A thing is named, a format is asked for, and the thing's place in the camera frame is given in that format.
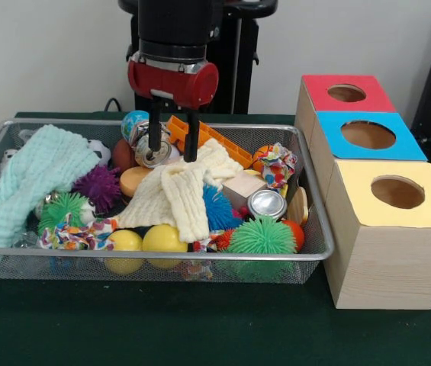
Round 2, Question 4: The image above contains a light blue cloth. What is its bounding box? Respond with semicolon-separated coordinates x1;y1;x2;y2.
0;124;101;278

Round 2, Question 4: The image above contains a purple bumpy ball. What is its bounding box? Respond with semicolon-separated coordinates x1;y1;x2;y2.
72;165;123;214

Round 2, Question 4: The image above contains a cream knitted cloth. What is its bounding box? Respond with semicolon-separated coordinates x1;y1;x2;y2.
115;137;245;243

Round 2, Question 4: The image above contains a silver drink can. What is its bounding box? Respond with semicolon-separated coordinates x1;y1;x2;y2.
246;189;288;221

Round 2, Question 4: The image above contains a small globe ball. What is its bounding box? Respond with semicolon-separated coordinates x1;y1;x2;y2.
121;110;151;138

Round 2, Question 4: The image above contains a black cable loop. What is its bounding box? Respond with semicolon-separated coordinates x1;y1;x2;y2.
103;97;124;113

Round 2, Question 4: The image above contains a green spiky toy with eyes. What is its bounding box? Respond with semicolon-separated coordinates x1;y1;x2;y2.
37;192;98;236

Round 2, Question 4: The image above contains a small soccer ball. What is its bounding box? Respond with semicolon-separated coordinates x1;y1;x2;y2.
87;140;112;167

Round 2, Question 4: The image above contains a clear mesh bin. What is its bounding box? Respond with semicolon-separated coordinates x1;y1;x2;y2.
0;118;336;284

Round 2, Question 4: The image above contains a colourful patterned cloth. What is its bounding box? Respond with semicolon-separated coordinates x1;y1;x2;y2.
37;215;119;251

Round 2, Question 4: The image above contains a yellow ball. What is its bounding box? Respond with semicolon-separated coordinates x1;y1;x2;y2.
142;223;188;253

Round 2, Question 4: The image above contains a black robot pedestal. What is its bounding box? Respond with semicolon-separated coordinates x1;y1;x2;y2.
117;0;279;114

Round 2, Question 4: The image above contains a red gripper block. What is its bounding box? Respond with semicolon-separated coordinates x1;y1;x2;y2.
127;59;220;163

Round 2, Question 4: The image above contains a wooden box with three holes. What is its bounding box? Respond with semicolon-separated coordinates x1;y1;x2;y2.
294;74;431;310

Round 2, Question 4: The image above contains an orange plastic block tray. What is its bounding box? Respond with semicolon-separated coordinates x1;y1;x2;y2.
167;115;254;169

